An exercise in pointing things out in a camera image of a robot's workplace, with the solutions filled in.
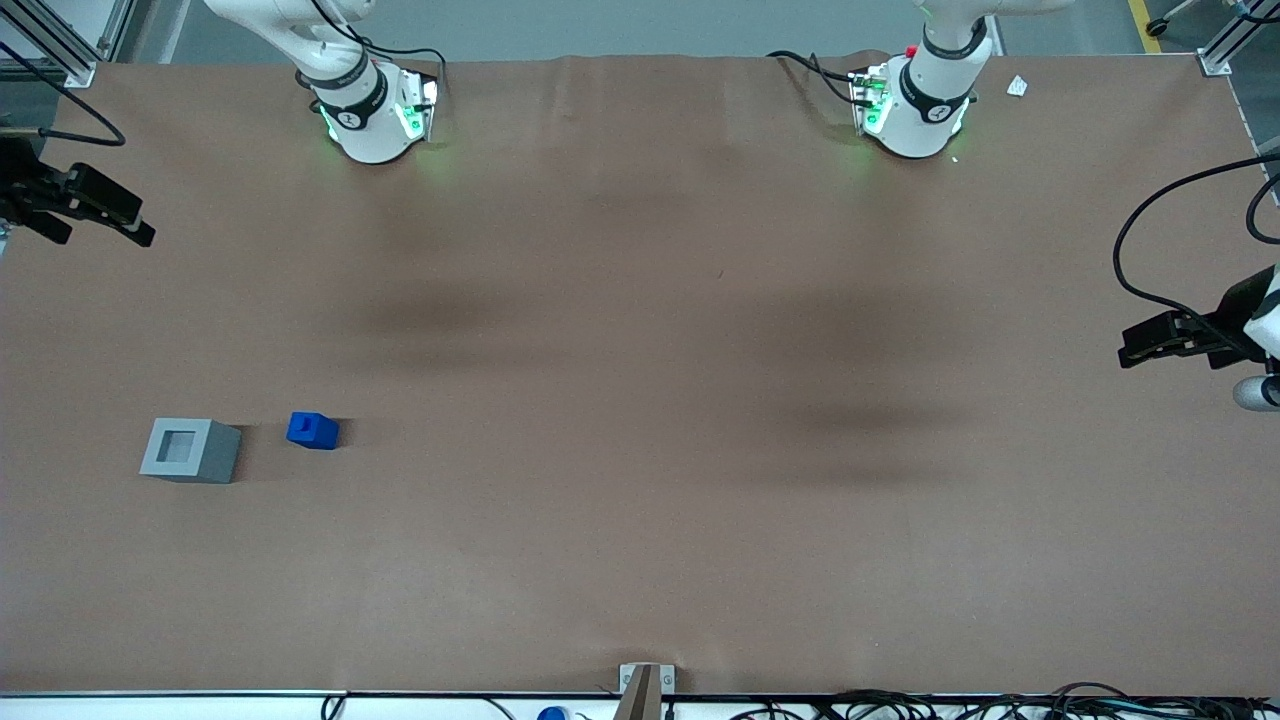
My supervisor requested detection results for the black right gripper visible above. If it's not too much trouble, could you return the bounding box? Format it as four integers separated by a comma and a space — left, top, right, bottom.
0, 135, 156, 247

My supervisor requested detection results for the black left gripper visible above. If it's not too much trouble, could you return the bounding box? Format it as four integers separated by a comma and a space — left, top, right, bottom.
1118, 265, 1280, 371

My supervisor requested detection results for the blue plastic part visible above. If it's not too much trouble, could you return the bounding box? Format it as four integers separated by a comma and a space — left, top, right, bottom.
287, 412, 340, 450

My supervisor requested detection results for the gray square base block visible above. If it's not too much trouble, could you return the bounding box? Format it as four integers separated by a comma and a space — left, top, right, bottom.
139, 417, 242, 485

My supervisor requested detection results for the black caster wheel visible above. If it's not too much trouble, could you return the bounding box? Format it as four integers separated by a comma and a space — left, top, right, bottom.
1146, 0, 1201, 39

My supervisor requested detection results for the brown table cover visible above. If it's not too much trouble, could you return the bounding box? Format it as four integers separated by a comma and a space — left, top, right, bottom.
0, 50, 1280, 696

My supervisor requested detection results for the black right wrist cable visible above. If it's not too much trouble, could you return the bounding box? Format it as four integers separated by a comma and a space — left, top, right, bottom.
0, 40, 127, 147

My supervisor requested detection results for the long black left wrist cable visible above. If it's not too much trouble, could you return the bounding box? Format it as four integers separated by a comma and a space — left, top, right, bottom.
1113, 153, 1280, 336

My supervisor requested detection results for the aluminium frame profile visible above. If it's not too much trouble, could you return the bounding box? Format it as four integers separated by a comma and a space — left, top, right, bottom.
1198, 0, 1280, 77
0, 0, 138, 89

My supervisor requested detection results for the short black looped cable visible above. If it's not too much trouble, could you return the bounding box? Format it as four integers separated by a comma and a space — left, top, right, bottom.
1246, 172, 1280, 246

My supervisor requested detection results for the black left arm base cable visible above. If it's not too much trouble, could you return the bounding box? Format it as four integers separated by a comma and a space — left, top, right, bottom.
767, 50, 869, 107

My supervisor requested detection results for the black tangled cable bundle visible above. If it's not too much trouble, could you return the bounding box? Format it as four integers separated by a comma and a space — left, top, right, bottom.
815, 683, 1280, 720

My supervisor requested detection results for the white table edge rail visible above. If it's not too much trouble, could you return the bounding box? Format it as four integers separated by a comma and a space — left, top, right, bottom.
0, 692, 1280, 720

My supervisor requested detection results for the metal bracket with post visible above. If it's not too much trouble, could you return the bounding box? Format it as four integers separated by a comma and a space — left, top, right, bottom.
619, 663, 676, 720

